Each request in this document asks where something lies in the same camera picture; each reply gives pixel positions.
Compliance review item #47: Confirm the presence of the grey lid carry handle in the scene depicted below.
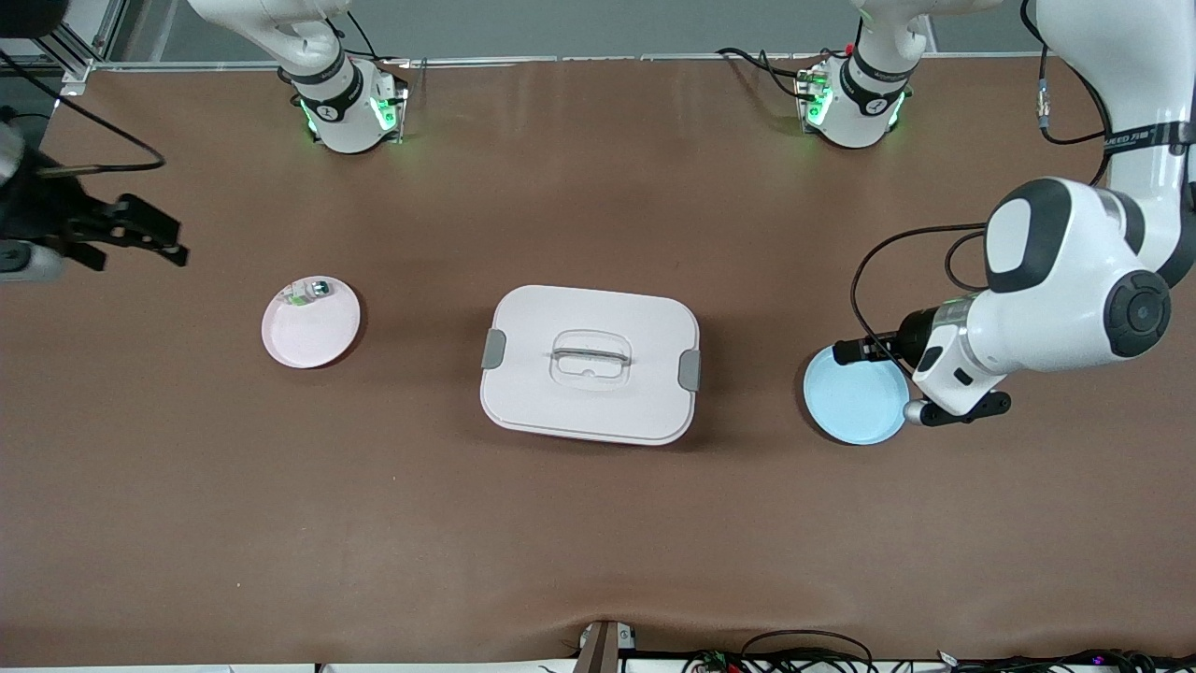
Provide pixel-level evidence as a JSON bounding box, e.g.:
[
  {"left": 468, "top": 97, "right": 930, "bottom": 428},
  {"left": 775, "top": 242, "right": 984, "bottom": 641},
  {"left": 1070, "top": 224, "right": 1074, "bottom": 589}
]
[{"left": 545, "top": 347, "right": 634, "bottom": 368}]

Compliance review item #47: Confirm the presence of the aluminium frame profile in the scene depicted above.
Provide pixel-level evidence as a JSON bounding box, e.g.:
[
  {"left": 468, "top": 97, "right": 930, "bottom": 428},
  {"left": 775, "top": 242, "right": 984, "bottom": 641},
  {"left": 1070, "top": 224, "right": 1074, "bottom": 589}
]
[{"left": 37, "top": 0, "right": 133, "bottom": 94}]

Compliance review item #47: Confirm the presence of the pink round plate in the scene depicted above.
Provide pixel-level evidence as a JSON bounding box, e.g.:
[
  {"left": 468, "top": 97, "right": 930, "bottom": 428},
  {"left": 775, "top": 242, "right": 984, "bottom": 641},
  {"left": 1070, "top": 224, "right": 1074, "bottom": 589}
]
[{"left": 261, "top": 276, "right": 362, "bottom": 369}]

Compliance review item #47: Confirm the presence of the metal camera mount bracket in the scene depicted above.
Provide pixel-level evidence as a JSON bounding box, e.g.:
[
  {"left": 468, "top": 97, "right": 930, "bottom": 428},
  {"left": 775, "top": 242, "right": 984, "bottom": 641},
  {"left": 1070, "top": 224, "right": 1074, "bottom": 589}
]
[{"left": 575, "top": 620, "right": 638, "bottom": 673}]

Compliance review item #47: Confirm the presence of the black looped cable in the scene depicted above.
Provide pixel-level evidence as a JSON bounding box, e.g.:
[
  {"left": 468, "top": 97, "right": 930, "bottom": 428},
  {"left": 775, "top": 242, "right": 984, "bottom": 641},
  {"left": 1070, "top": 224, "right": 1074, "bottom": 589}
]
[{"left": 682, "top": 629, "right": 880, "bottom": 673}]

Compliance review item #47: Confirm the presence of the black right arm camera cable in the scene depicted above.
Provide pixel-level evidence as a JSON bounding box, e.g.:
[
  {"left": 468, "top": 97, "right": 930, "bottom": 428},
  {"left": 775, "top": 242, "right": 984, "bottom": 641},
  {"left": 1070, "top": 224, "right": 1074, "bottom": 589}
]
[{"left": 0, "top": 47, "right": 168, "bottom": 179}]

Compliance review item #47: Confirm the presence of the black arm base cable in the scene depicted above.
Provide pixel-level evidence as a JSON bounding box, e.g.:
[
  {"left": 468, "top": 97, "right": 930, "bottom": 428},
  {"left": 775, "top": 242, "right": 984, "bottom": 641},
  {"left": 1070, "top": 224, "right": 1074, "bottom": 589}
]
[
  {"left": 322, "top": 9, "right": 410, "bottom": 106},
  {"left": 717, "top": 46, "right": 816, "bottom": 104}
]

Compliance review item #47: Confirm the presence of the white lidded storage box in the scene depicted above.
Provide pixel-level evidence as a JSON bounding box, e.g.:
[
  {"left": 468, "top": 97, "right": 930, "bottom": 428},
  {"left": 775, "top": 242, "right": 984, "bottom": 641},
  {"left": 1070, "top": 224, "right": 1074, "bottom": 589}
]
[{"left": 479, "top": 285, "right": 702, "bottom": 447}]

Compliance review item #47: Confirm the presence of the black cable bundle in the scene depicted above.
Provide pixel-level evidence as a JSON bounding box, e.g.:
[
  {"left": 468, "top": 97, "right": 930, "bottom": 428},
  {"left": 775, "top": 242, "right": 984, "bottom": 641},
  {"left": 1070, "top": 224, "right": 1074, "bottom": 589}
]
[{"left": 934, "top": 647, "right": 1196, "bottom": 673}]

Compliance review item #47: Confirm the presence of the black left arm base cable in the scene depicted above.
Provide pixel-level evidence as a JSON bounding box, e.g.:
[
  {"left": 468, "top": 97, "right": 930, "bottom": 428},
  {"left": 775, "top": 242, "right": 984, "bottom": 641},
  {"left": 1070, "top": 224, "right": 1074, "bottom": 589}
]
[{"left": 717, "top": 46, "right": 816, "bottom": 104}]

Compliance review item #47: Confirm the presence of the light blue round plate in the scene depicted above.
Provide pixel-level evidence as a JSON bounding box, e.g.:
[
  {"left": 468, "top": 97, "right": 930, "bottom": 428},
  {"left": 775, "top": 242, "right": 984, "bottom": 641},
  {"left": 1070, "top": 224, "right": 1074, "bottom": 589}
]
[{"left": 803, "top": 342, "right": 911, "bottom": 447}]

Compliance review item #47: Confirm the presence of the black right arm base cable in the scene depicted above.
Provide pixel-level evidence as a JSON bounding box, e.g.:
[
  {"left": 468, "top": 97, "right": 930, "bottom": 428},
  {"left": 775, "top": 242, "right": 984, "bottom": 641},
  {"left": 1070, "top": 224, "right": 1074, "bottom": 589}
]
[{"left": 322, "top": 9, "right": 410, "bottom": 106}]

